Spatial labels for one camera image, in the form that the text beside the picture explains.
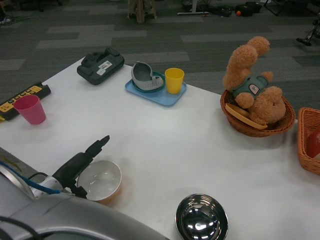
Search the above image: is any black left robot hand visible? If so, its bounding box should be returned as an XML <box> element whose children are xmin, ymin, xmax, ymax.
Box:
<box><xmin>52</xmin><ymin>134</ymin><xmax>111</xmax><ymax>200</ymax></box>

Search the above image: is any white orange plastic bowl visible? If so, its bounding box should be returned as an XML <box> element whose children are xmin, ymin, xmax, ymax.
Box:
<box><xmin>76</xmin><ymin>159</ymin><xmax>123</xmax><ymax>203</ymax></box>

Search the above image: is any grey strainer bowl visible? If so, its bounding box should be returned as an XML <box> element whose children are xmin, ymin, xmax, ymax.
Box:
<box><xmin>130</xmin><ymin>61</ymin><xmax>166</xmax><ymax>91</ymax></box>

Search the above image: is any shiny steel bowl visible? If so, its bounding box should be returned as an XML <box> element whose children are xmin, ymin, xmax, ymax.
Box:
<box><xmin>174</xmin><ymin>193</ymin><xmax>229</xmax><ymax>240</ymax></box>

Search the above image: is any silver robot chest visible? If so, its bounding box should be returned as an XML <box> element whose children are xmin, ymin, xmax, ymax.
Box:
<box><xmin>0</xmin><ymin>147</ymin><xmax>171</xmax><ymax>240</ymax></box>

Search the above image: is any pink plastic cup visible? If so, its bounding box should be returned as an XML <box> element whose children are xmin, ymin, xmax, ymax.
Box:
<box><xmin>13</xmin><ymin>94</ymin><xmax>47</xmax><ymax>125</ymax></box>

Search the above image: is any black yellow power strip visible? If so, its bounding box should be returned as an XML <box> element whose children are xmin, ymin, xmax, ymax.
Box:
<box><xmin>0</xmin><ymin>81</ymin><xmax>52</xmax><ymax>123</ymax></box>

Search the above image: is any black battery pack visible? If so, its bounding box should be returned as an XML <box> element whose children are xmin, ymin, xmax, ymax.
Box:
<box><xmin>76</xmin><ymin>47</ymin><xmax>125</xmax><ymax>86</ymax></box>

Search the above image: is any light blue plastic tray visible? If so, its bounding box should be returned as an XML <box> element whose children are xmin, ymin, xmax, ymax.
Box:
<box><xmin>124</xmin><ymin>78</ymin><xmax>188</xmax><ymax>108</ymax></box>

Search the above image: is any teal plastic plate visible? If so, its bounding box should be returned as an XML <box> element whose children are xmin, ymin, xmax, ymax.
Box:
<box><xmin>131</xmin><ymin>71</ymin><xmax>166</xmax><ymax>95</ymax></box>

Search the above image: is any yellow plastic cup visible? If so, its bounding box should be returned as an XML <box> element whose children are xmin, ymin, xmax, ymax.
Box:
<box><xmin>164</xmin><ymin>67</ymin><xmax>185</xmax><ymax>95</ymax></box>

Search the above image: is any person in beige trousers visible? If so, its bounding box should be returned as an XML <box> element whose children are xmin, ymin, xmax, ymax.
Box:
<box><xmin>127</xmin><ymin>0</ymin><xmax>158</xmax><ymax>24</ymax></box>

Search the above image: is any orange plastic plate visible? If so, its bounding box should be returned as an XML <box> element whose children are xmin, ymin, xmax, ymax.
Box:
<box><xmin>225</xmin><ymin>103</ymin><xmax>268</xmax><ymax>130</ymax></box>

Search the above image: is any round brown wicker basket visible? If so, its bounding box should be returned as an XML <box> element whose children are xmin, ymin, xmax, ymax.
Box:
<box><xmin>219</xmin><ymin>89</ymin><xmax>296</xmax><ymax>138</ymax></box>

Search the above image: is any white standing desk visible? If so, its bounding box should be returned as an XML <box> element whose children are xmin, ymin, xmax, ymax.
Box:
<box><xmin>177</xmin><ymin>0</ymin><xmax>212</xmax><ymax>16</ymax></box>

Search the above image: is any brown teddy bear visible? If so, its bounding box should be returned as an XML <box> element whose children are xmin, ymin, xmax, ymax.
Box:
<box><xmin>222</xmin><ymin>36</ymin><xmax>287</xmax><ymax>126</ymax></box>

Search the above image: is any rectangular orange wicker basket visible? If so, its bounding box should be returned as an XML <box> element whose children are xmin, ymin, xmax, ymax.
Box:
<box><xmin>297</xmin><ymin>107</ymin><xmax>320</xmax><ymax>176</ymax></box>

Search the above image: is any black floor case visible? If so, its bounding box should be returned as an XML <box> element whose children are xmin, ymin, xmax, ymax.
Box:
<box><xmin>234</xmin><ymin>1</ymin><xmax>263</xmax><ymax>17</ymax></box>

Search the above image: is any white red tissue box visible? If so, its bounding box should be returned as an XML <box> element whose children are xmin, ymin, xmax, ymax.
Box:
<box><xmin>306</xmin><ymin>129</ymin><xmax>320</xmax><ymax>162</ymax></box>

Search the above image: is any standing humanoid robot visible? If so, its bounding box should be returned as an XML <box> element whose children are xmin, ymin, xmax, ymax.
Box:
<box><xmin>296</xmin><ymin>18</ymin><xmax>320</xmax><ymax>47</ymax></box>

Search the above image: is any blue cable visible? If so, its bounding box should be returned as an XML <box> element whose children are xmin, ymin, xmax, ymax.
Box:
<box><xmin>0</xmin><ymin>161</ymin><xmax>62</xmax><ymax>195</ymax></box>

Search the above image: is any black chest cable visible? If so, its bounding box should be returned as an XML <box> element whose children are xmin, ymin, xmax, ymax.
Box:
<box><xmin>0</xmin><ymin>216</ymin><xmax>41</xmax><ymax>240</ymax></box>

